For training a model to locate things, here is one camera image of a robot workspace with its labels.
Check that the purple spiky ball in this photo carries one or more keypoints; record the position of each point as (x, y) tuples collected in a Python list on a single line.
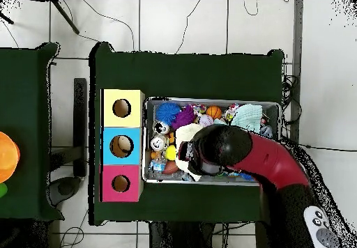
[(182, 118)]

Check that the crushed silver can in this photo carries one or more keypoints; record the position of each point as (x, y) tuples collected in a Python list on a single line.
[(161, 127)]

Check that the mint green waffle cloth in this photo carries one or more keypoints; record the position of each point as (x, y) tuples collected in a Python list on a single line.
[(248, 115)]

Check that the crushed can with gold print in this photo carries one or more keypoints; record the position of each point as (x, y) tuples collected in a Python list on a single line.
[(158, 143)]

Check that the orange toy basketball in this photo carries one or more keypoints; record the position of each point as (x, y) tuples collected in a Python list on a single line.
[(214, 112)]

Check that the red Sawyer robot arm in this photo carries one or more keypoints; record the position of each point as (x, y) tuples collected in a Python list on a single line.
[(273, 161)]

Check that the silver mesh bin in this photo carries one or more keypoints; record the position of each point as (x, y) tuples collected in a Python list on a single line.
[(149, 111)]

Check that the orange bowl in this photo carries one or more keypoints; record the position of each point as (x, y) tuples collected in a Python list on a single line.
[(8, 156)]

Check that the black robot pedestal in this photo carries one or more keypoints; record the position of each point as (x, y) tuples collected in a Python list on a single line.
[(181, 236)]

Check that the cream waffle cloth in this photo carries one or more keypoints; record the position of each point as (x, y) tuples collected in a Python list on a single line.
[(184, 133)]

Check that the white toy baseball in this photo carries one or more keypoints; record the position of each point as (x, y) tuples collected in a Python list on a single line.
[(205, 120)]

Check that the yellow ball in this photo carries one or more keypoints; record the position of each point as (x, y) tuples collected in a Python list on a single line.
[(170, 152)]

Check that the brown toy football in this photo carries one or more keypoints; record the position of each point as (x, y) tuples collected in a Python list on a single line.
[(170, 167)]

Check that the grey floor base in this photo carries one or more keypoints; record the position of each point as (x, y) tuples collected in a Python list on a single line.
[(65, 189)]

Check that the wooden three-hole box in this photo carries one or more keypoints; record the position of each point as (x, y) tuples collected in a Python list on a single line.
[(131, 158)]

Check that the dark green tablecloth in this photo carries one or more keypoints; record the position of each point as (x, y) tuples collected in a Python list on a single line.
[(22, 92), (181, 75)]

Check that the black tripod leg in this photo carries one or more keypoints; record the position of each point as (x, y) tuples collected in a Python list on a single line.
[(7, 19), (65, 16)]

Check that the blue fuzzy ball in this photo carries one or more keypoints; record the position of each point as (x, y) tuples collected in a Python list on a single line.
[(167, 113)]

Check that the green plastic cup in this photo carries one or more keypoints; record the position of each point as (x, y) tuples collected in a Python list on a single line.
[(2, 190)]

